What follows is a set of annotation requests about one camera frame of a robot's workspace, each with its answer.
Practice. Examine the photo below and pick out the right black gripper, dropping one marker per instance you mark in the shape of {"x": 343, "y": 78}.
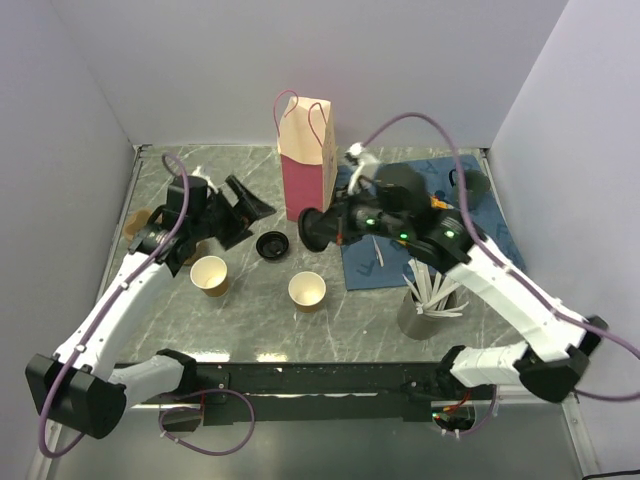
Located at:
{"x": 339, "y": 229}

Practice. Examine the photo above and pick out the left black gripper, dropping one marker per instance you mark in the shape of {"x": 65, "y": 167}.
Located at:
{"x": 245, "y": 211}

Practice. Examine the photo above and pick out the brown paper coffee cup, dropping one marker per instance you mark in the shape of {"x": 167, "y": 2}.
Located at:
{"x": 210, "y": 275}
{"x": 307, "y": 290}

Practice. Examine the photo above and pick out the pink cream paper gift bag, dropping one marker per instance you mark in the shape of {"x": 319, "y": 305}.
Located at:
{"x": 307, "y": 149}

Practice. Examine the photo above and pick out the black plastic cup lid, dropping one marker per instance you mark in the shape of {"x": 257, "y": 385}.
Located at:
{"x": 272, "y": 246}
{"x": 309, "y": 238}

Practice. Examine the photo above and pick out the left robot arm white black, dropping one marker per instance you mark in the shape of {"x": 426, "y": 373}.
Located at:
{"x": 80, "y": 385}

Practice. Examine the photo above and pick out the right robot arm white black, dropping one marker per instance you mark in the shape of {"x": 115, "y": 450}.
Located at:
{"x": 554, "y": 352}

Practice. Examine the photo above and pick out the blue lettered cloth placemat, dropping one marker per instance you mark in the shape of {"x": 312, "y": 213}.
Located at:
{"x": 360, "y": 266}

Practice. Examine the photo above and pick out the silver fork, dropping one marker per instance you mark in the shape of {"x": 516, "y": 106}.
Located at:
{"x": 378, "y": 252}

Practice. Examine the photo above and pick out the brown pulp cup carrier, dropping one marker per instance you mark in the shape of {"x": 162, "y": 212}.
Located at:
{"x": 139, "y": 219}

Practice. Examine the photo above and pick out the grey cylindrical straw holder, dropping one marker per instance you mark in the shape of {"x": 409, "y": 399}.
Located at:
{"x": 418, "y": 326}

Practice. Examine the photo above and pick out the dark green mug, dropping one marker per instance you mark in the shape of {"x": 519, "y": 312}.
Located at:
{"x": 477, "y": 187}

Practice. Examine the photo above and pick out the black mounting base rail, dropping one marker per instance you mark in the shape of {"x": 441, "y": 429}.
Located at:
{"x": 318, "y": 391}

